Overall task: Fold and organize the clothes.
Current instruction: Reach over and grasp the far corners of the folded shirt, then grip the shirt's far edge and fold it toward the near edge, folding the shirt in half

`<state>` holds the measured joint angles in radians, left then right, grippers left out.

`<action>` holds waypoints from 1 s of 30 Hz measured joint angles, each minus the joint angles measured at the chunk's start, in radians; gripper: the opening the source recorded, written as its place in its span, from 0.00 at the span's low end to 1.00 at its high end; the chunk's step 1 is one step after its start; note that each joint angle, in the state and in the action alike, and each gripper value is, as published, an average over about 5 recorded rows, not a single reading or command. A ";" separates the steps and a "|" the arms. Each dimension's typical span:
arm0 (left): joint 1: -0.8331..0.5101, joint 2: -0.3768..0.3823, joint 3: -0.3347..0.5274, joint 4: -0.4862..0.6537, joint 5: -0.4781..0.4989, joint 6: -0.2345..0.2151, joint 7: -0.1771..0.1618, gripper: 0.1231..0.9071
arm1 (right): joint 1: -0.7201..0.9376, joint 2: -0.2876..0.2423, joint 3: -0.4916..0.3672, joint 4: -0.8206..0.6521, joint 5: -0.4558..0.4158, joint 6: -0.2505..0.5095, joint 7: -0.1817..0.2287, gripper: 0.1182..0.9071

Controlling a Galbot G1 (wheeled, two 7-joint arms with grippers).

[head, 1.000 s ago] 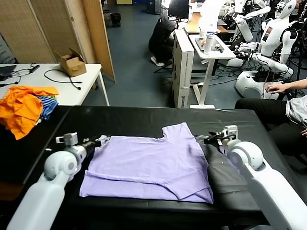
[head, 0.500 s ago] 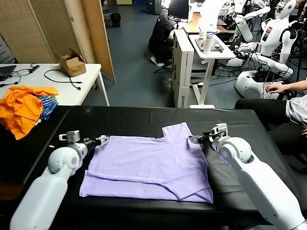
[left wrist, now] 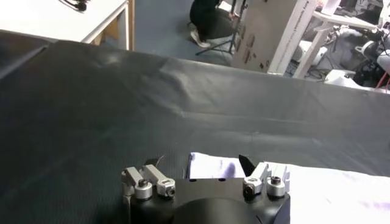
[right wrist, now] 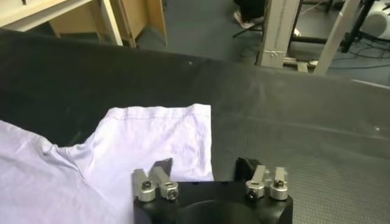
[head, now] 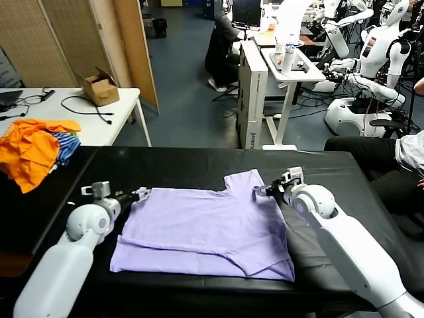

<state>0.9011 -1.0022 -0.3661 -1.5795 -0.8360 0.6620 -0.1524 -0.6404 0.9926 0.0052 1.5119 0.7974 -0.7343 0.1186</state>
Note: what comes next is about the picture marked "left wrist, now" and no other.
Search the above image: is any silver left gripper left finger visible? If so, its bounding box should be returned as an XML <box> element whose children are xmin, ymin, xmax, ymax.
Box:
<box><xmin>121</xmin><ymin>155</ymin><xmax>177</xmax><ymax>200</ymax></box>

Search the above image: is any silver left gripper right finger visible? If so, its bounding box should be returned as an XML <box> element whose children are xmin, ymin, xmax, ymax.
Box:
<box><xmin>238</xmin><ymin>153</ymin><xmax>291</xmax><ymax>201</ymax></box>

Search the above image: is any lavender t-shirt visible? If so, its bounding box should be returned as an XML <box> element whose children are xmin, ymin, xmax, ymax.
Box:
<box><xmin>185</xmin><ymin>151</ymin><xmax>390</xmax><ymax>224</ymax></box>

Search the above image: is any black table cover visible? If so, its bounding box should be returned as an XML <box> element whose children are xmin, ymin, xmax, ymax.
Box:
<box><xmin>0</xmin><ymin>29</ymin><xmax>390</xmax><ymax>224</ymax></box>

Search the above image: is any white standing desk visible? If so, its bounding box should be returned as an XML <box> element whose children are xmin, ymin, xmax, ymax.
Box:
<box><xmin>292</xmin><ymin>10</ymin><xmax>378</xmax><ymax>79</ymax></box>

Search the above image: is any tall white carton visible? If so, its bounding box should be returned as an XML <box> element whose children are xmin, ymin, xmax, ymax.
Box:
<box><xmin>231</xmin><ymin>0</ymin><xmax>319</xmax><ymax>75</ymax></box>

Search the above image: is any crouching person in black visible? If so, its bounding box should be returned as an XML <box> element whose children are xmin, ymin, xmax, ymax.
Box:
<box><xmin>188</xmin><ymin>0</ymin><xmax>237</xmax><ymax>49</ymax></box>

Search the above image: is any white humanoid robot with base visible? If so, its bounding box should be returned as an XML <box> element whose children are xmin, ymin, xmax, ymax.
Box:
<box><xmin>322</xmin><ymin>18</ymin><xmax>390</xmax><ymax>94</ymax></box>

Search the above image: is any white table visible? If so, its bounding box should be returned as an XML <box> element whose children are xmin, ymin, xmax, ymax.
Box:
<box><xmin>0</xmin><ymin>0</ymin><xmax>135</xmax><ymax>51</ymax></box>

